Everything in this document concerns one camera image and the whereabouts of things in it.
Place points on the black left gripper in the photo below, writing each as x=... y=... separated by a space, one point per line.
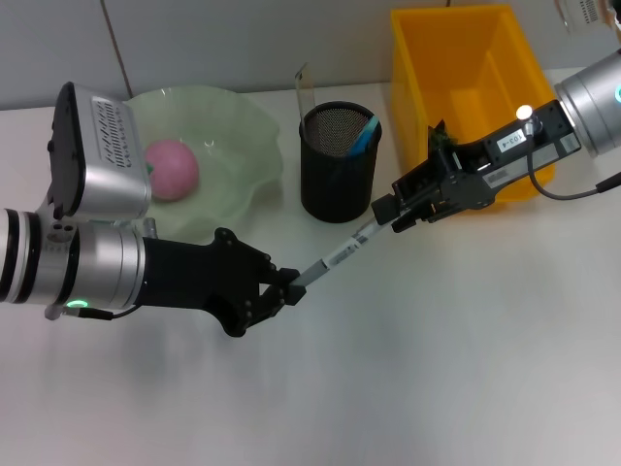
x=204 y=276

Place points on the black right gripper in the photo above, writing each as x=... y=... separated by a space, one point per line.
x=475 y=170

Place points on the silver white pen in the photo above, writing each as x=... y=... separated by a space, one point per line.
x=344 y=252

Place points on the blue capped scissors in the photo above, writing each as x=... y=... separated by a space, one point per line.
x=366 y=136

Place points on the clear plastic ruler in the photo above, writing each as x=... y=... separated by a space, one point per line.
x=305 y=92

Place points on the pink toy peach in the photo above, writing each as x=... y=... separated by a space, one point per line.
x=174 y=170

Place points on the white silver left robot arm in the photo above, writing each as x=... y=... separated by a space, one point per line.
x=73 y=262

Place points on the black mesh pen holder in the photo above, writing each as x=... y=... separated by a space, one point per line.
x=339 y=184

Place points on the pale green wavy fruit plate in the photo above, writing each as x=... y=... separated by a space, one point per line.
x=233 y=145

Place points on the yellow plastic bin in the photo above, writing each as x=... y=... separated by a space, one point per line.
x=436 y=73

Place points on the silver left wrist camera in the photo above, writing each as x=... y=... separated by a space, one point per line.
x=111 y=160

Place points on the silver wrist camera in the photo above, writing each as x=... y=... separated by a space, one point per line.
x=587 y=12
x=111 y=160

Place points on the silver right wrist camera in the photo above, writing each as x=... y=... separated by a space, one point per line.
x=587 y=12

